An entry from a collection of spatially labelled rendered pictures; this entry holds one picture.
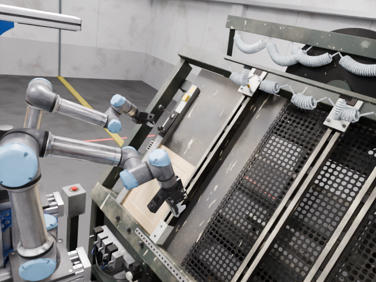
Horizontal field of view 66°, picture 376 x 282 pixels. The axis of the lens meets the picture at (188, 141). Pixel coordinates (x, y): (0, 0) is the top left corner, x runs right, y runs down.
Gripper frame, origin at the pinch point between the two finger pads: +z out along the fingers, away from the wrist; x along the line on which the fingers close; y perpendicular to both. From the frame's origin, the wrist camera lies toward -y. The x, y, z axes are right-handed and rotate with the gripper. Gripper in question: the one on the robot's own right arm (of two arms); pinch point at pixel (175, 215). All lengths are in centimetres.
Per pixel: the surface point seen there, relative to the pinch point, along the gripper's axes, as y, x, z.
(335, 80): 132, 14, -1
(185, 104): 55, 72, -1
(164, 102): 50, 96, 5
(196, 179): 26.7, 25.7, 17.5
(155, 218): -2, 37, 39
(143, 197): 0, 55, 35
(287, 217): 43, -25, 17
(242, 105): 70, 31, -8
